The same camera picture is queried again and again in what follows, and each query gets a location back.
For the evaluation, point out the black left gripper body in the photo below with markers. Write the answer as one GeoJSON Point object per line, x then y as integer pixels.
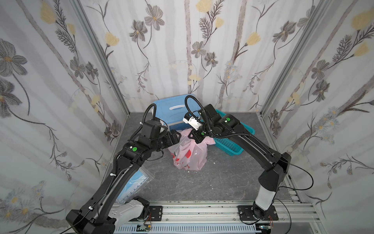
{"type": "Point", "coordinates": [172, 139]}

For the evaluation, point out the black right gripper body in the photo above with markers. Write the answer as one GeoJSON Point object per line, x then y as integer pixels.
{"type": "Point", "coordinates": [197, 134]}

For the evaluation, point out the pink printed plastic bag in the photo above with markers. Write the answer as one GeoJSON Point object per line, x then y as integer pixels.
{"type": "Point", "coordinates": [189, 155]}

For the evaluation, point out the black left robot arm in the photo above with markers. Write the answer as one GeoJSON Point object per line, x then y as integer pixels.
{"type": "Point", "coordinates": [94, 216]}

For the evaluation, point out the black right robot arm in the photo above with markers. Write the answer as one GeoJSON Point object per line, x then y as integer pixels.
{"type": "Point", "coordinates": [274, 164]}

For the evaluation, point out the white box blue lid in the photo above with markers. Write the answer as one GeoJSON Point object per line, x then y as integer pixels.
{"type": "Point", "coordinates": [172, 111]}

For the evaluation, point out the blue face mask pack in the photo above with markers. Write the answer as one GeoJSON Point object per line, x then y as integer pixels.
{"type": "Point", "coordinates": [136, 183]}

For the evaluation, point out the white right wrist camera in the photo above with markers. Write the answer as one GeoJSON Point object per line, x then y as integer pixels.
{"type": "Point", "coordinates": [192, 121]}

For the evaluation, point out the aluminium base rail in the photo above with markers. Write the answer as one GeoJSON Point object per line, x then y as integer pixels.
{"type": "Point", "coordinates": [225, 217]}

